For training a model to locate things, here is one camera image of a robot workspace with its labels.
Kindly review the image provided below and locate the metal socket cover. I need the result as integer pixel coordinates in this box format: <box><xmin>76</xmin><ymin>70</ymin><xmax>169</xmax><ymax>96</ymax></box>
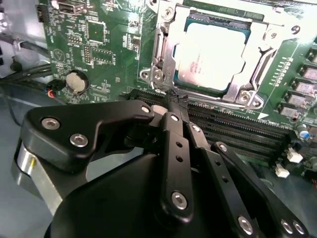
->
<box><xmin>162</xmin><ymin>0</ymin><xmax>288</xmax><ymax>101</ymax></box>

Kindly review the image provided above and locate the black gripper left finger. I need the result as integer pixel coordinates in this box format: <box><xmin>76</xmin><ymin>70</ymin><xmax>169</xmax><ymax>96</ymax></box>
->
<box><xmin>11</xmin><ymin>89</ymin><xmax>196</xmax><ymax>226</ymax></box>

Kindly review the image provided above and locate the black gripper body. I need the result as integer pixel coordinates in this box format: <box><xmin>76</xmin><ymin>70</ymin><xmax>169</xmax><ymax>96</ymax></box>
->
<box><xmin>49</xmin><ymin>125</ymin><xmax>282</xmax><ymax>238</ymax></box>

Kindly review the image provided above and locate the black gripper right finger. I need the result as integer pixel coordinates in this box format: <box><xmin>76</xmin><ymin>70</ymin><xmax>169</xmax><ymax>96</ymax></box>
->
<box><xmin>179</xmin><ymin>96</ymin><xmax>311</xmax><ymax>238</ymax></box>

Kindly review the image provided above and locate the silver CPU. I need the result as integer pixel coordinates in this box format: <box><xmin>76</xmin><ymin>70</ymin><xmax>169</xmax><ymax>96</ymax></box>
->
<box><xmin>173</xmin><ymin>12</ymin><xmax>256</xmax><ymax>94</ymax></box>

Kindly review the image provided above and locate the metal locking lever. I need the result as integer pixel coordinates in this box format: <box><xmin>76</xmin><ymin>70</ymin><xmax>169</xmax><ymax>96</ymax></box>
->
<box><xmin>151</xmin><ymin>83</ymin><xmax>251</xmax><ymax>110</ymax></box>

